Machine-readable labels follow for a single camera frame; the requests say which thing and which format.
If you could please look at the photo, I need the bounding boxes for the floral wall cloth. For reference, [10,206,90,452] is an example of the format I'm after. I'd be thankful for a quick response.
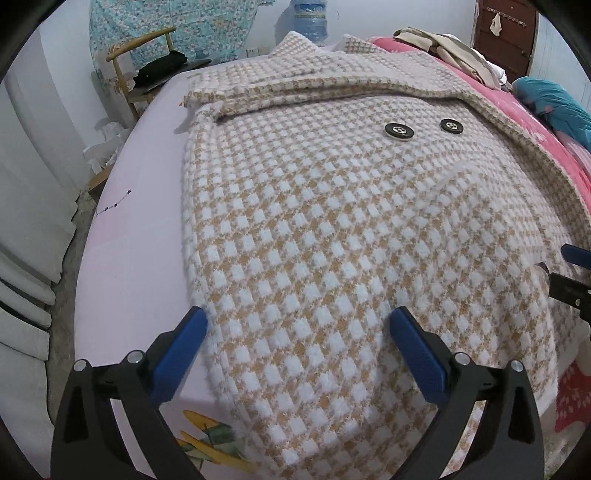
[89,0,273,70]

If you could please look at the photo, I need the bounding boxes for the white garment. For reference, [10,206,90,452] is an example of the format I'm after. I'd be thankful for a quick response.
[480,60,507,85]

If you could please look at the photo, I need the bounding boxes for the white curtain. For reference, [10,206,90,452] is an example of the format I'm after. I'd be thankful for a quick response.
[0,28,93,361]

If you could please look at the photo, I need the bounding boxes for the small wooden stool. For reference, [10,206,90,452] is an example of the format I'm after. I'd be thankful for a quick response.
[88,164,116,204]

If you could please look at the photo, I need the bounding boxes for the door hook rack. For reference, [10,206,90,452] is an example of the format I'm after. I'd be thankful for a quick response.
[485,7,527,28]

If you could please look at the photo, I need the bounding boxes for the beige white houndstooth coat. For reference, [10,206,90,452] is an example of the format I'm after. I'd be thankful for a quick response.
[178,31,591,480]

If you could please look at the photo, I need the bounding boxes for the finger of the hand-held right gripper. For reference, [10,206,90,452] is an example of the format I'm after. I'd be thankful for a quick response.
[536,262,591,321]
[561,244,591,267]

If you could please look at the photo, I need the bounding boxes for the beige clothes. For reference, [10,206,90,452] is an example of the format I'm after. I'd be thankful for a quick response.
[393,28,509,88]

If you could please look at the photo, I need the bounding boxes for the brown wooden door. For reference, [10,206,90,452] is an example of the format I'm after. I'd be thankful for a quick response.
[472,0,539,77]

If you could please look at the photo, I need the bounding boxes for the wooden chair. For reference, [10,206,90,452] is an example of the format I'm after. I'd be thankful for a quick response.
[106,27,213,121]

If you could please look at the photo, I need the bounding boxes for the pink floral blanket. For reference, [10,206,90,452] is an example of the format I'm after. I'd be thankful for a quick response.
[369,37,591,435]

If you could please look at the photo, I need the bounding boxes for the bed with pink printed sheet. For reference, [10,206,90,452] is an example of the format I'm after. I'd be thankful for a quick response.
[48,44,352,480]

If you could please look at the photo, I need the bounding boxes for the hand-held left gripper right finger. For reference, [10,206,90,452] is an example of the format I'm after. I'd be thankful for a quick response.
[389,306,546,480]

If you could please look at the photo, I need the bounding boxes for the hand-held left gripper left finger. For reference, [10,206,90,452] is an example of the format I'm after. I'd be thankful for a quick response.
[52,307,208,480]

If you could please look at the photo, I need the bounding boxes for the black bag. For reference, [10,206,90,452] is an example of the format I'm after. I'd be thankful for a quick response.
[134,51,188,86]

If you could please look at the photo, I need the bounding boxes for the teal cloth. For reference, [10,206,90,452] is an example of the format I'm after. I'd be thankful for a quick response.
[512,76,591,153]

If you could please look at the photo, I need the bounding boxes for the white plastic bag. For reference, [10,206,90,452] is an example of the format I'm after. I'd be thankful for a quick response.
[83,117,132,174]

